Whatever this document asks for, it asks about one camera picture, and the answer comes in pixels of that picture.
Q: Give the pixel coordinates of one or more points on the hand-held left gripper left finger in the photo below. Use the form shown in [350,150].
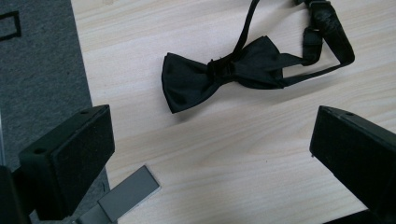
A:
[71,161]

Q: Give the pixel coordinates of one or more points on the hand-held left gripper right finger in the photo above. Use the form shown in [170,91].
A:
[355,149]

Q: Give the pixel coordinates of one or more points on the black bow tie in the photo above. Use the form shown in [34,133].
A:
[190,81]

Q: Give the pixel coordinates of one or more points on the grey metal bracket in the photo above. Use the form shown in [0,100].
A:
[130,194]

